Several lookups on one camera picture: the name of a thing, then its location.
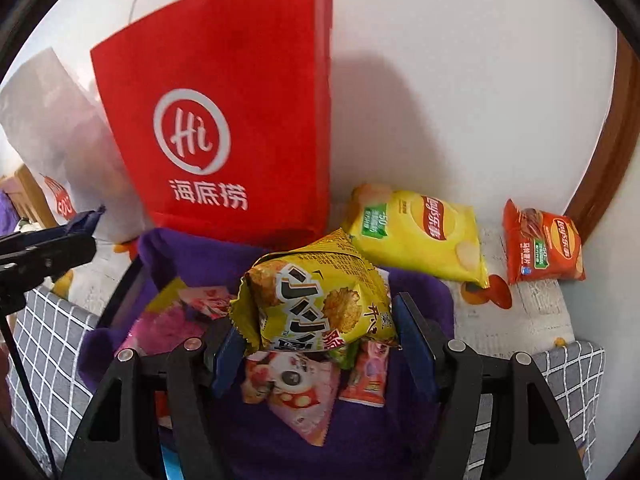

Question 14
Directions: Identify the red and pink snack packet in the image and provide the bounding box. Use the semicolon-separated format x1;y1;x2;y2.
180;285;241;321

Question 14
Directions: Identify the pink candy packet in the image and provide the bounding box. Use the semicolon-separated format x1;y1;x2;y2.
117;277;221;356

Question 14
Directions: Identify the blue snack packet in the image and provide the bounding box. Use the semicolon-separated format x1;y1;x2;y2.
160;442;183;480

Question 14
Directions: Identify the pink panda-print snack packet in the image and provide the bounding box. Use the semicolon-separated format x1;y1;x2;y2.
241;350;346;447

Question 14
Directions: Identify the red paper shopping bag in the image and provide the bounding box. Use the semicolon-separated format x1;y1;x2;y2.
90;0;333;251

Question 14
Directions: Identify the purple fabric storage basket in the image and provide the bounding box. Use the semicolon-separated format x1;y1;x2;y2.
80;227;456;480

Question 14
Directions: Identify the grey grid-pattern bedsheet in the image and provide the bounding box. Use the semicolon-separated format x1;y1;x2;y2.
7;287;606;480

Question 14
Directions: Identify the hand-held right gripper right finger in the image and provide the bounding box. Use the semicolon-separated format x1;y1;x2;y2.
391;291;586;480

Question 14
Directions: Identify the green snack packet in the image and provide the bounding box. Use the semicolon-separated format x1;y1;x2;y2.
327;342;361;371

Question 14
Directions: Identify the golden rice cracker bag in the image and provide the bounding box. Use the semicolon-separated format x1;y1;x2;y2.
229;228;401;356

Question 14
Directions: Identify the long pink snack packet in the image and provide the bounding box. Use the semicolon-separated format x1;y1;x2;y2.
339;340;390;407

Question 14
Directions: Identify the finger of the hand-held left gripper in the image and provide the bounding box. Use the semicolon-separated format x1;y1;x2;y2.
0;235;97;288
0;205;107;257

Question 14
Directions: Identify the light wooden furniture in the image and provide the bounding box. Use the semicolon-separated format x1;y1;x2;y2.
0;165;58;233

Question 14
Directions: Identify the white plastic bag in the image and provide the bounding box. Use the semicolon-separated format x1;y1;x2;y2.
0;47;151;243

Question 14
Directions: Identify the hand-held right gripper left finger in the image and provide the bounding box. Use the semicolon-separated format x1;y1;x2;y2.
60;322;251;480

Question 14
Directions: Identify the yellow potato chip bag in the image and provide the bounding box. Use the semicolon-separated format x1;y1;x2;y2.
345;184;490;288

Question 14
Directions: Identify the brown wooden door frame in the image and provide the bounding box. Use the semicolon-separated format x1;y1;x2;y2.
567;30;640;248

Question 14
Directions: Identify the orange potato chip bag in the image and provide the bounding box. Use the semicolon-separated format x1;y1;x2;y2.
503;199;587;286

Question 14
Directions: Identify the black cable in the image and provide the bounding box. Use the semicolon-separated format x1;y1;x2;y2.
0;312;57;467

